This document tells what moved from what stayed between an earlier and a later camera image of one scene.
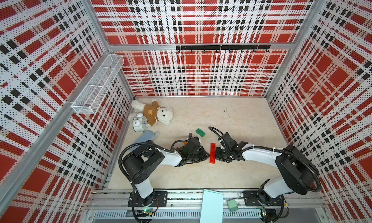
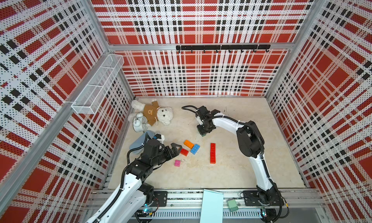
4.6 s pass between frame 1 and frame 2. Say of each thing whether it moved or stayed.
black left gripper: moved
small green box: stayed
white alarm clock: stayed
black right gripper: moved
